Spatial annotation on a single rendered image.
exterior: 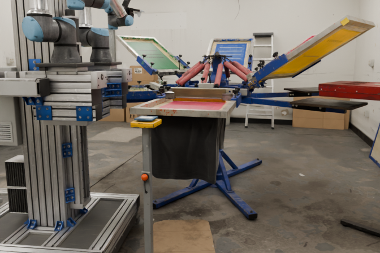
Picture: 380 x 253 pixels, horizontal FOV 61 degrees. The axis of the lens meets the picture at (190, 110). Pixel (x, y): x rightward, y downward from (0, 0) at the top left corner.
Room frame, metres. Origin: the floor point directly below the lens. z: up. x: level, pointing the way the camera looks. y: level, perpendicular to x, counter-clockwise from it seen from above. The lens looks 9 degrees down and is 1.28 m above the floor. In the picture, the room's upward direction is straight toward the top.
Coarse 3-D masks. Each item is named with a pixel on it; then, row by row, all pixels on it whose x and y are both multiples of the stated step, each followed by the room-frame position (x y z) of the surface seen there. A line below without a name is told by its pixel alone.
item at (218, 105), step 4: (196, 104) 2.30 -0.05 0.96; (200, 104) 2.30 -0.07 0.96; (204, 104) 2.30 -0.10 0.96; (208, 104) 2.30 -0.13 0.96; (212, 104) 2.30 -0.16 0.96; (216, 104) 2.30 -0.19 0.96; (220, 104) 2.30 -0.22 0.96; (212, 108) 2.12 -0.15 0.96; (216, 108) 2.12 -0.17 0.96; (220, 108) 2.12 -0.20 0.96
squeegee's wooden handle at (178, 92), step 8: (176, 88) 2.46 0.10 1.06; (184, 88) 2.45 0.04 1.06; (192, 88) 2.44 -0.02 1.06; (200, 88) 2.44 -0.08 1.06; (176, 96) 2.46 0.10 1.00; (184, 96) 2.45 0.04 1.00; (192, 96) 2.43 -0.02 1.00; (200, 96) 2.42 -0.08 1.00; (208, 96) 2.40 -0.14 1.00; (216, 96) 2.39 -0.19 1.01
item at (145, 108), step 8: (144, 104) 2.06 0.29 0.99; (152, 104) 2.19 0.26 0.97; (232, 104) 2.06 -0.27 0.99; (136, 112) 1.91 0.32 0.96; (144, 112) 1.90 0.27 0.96; (152, 112) 1.89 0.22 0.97; (160, 112) 1.88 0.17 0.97; (168, 112) 1.87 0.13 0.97; (176, 112) 1.85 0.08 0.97; (184, 112) 1.84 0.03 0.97; (192, 112) 1.83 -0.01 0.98; (200, 112) 1.82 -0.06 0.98; (208, 112) 1.81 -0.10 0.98; (216, 112) 1.80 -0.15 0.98; (224, 112) 1.79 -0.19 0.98
